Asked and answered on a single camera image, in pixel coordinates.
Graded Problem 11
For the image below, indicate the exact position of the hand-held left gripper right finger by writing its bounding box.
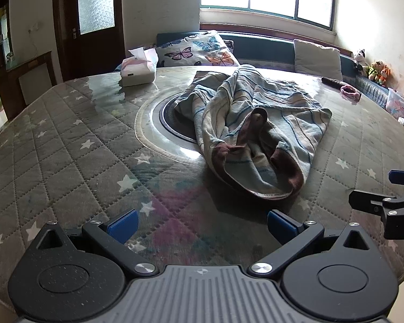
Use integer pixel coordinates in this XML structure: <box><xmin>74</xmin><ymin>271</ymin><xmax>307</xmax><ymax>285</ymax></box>
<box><xmin>247</xmin><ymin>209</ymin><xmax>379</xmax><ymax>278</ymax></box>

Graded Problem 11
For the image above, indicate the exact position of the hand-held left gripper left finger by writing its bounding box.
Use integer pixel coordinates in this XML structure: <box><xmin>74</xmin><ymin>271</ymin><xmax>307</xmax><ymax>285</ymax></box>
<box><xmin>27</xmin><ymin>209</ymin><xmax>157</xmax><ymax>276</ymax></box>

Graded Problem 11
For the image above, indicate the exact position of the striped blue beige cloth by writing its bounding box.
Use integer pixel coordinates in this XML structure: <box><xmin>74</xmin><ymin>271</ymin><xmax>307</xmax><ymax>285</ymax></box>
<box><xmin>173</xmin><ymin>64</ymin><xmax>333</xmax><ymax>200</ymax></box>

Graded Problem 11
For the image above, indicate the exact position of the clear plastic container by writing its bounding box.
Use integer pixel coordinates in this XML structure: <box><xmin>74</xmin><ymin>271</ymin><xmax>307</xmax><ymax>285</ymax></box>
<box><xmin>385</xmin><ymin>87</ymin><xmax>404</xmax><ymax>115</ymax></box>

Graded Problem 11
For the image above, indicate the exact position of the quilted grey star table cover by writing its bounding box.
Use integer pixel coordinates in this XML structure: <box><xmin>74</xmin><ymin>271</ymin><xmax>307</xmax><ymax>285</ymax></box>
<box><xmin>0</xmin><ymin>65</ymin><xmax>404</xmax><ymax>310</ymax></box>

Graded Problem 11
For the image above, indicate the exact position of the pink hair scrunchie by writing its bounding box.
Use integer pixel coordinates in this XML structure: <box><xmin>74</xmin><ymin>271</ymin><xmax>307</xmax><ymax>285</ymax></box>
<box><xmin>340</xmin><ymin>86</ymin><xmax>361</xmax><ymax>101</ymax></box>

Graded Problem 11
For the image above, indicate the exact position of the green yellow plush toy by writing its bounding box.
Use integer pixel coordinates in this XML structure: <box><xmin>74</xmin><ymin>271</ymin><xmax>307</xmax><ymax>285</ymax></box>
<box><xmin>366</xmin><ymin>61</ymin><xmax>386</xmax><ymax>82</ymax></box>

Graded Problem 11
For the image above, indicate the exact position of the black remote control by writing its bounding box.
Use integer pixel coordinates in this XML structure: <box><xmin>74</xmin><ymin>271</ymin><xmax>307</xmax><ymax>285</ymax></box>
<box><xmin>321</xmin><ymin>77</ymin><xmax>346</xmax><ymax>89</ymax></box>

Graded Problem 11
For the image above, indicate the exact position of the black white plush toy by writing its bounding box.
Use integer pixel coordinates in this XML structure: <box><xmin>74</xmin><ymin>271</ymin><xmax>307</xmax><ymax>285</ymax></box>
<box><xmin>353</xmin><ymin>49</ymin><xmax>368</xmax><ymax>72</ymax></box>

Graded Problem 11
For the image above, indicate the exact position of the beige cushion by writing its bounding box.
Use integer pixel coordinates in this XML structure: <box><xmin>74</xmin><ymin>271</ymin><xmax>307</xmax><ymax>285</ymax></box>
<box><xmin>294</xmin><ymin>39</ymin><xmax>344</xmax><ymax>81</ymax></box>

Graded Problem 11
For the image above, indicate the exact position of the white pink tissue box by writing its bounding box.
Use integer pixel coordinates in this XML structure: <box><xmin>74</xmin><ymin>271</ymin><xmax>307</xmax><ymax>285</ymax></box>
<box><xmin>121</xmin><ymin>48</ymin><xmax>159</xmax><ymax>87</ymax></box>

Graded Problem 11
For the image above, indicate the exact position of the dark blue sofa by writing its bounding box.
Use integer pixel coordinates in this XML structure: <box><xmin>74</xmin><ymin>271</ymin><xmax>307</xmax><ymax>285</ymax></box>
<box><xmin>156</xmin><ymin>31</ymin><xmax>404</xmax><ymax>110</ymax></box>

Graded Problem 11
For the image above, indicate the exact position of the brown door with frosted glass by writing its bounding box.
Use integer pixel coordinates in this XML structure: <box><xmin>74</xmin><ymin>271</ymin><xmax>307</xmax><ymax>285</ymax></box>
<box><xmin>52</xmin><ymin>0</ymin><xmax>127</xmax><ymax>82</ymax></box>

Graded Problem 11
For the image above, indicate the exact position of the dark wooden console table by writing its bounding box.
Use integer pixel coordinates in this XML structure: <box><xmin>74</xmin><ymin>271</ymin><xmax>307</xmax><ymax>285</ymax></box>
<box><xmin>7</xmin><ymin>51</ymin><xmax>58</xmax><ymax>120</ymax></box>

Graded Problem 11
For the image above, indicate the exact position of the butterfly print pillow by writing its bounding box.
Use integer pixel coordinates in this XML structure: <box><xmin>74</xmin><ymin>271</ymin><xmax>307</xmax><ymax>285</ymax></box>
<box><xmin>155</xmin><ymin>30</ymin><xmax>241</xmax><ymax>68</ymax></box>

